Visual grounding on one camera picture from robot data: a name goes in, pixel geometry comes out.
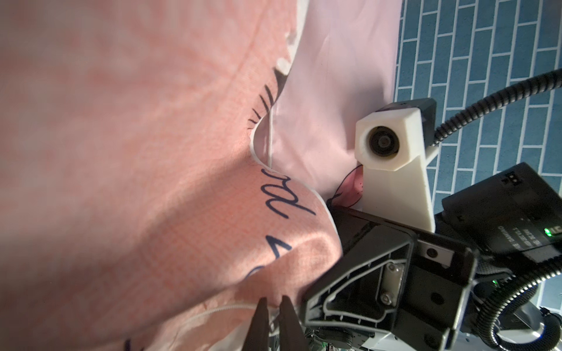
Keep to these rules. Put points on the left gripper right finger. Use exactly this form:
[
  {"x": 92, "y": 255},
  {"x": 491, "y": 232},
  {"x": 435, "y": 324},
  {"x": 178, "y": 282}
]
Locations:
[{"x": 291, "y": 335}]

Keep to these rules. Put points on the light pink strawberry pillow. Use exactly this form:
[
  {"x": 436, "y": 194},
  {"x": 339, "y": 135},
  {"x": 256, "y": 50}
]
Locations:
[{"x": 340, "y": 67}]

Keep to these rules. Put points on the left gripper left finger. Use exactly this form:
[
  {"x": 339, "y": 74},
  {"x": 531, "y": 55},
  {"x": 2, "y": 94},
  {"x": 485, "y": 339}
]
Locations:
[{"x": 258, "y": 332}]

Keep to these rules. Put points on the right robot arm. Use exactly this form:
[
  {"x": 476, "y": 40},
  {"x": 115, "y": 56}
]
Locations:
[{"x": 495, "y": 243}]

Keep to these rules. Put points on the salmon pink feather pillow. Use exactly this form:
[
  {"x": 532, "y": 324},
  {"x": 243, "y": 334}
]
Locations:
[{"x": 134, "y": 211}]

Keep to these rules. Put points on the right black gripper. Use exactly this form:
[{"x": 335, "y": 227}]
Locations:
[{"x": 392, "y": 278}]

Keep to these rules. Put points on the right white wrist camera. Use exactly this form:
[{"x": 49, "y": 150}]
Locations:
[{"x": 395, "y": 145}]

